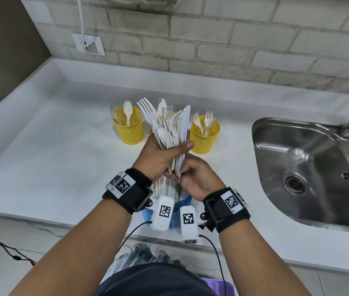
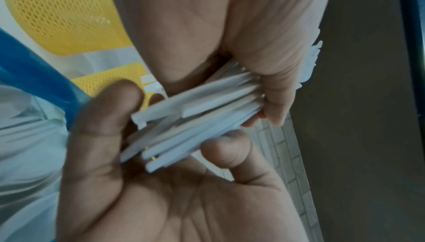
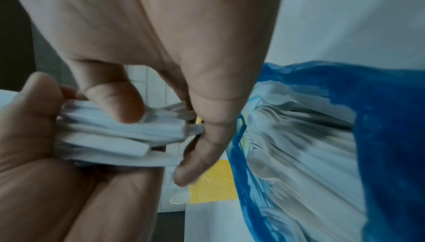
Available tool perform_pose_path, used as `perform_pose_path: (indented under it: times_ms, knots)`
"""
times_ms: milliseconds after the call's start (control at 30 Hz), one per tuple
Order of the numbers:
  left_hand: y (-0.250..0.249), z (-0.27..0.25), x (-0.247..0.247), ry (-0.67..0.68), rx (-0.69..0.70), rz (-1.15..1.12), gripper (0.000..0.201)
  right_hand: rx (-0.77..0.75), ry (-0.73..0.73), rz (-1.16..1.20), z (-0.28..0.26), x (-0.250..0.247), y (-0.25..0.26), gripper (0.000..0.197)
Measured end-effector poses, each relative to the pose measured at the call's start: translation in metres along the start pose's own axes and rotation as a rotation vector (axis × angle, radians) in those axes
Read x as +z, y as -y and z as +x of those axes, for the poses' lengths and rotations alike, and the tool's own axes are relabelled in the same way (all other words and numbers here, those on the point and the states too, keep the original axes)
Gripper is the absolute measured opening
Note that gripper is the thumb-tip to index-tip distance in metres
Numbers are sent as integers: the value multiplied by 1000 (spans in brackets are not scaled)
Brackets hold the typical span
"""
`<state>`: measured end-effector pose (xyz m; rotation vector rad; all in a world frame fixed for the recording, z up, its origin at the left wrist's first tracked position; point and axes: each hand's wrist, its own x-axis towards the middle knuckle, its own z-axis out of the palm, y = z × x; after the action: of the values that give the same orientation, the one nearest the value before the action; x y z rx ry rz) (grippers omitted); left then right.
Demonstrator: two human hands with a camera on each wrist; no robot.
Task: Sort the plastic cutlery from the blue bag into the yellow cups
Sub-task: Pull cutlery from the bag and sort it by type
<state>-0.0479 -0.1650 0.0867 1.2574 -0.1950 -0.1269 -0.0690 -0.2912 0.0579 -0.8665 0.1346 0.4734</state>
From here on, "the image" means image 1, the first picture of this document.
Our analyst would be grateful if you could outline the person's right forearm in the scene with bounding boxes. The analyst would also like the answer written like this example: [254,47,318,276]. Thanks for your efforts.
[217,218,312,296]

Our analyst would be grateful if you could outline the black wristband with markers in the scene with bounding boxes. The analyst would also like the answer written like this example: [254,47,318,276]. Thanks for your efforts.
[203,186,251,234]
[102,168,153,215]

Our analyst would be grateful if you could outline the purple plastic stool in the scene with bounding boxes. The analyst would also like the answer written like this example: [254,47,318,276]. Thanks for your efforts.
[200,277,235,296]

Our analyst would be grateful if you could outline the stainless steel sink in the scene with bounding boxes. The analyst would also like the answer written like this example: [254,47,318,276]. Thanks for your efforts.
[251,117,349,235]

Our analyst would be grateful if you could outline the person's left forearm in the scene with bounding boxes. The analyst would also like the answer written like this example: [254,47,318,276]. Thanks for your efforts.
[9,200,133,296]

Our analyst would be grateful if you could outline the person's dark shorts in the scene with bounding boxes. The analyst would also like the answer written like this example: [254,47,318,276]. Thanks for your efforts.
[95,263,218,296]

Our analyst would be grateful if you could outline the black floor cable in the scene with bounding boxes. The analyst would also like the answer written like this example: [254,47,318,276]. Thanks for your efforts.
[0,238,36,266]

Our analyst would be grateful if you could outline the white plug with cable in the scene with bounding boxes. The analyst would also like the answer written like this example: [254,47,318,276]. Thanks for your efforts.
[75,0,100,54]

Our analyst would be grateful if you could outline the blue plastic bag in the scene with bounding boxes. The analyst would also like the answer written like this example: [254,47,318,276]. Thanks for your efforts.
[142,194,193,229]

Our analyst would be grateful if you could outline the white wall socket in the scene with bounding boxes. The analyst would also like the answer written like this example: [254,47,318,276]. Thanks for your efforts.
[70,33,106,57]

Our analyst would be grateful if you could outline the grey shoe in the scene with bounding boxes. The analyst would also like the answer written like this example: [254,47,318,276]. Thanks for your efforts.
[154,251,187,269]
[128,243,154,263]

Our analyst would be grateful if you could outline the bundle of white plastic cutlery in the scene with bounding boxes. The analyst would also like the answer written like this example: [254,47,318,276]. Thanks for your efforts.
[137,97,192,203]

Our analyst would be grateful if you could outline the black right wristband with markers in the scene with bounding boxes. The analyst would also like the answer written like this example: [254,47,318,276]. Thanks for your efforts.
[203,186,251,234]

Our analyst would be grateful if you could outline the black left wristband with markers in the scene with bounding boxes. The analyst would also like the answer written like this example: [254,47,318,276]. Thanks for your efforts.
[102,168,153,215]

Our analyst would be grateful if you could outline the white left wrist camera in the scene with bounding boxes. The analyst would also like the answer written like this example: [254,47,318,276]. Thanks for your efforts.
[149,195,175,232]

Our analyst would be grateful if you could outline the person's left hand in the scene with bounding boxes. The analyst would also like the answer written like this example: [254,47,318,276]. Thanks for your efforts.
[131,134,195,185]

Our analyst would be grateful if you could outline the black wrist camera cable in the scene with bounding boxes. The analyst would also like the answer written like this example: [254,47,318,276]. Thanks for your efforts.
[198,234,227,296]
[114,221,153,259]

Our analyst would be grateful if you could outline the person's right hand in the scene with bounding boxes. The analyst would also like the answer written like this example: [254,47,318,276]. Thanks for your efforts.
[163,152,227,202]

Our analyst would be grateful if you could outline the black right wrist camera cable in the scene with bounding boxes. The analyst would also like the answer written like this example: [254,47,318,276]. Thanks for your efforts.
[198,234,227,296]

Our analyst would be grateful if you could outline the black left wrist camera cable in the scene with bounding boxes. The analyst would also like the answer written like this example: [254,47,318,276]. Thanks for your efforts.
[114,221,153,259]

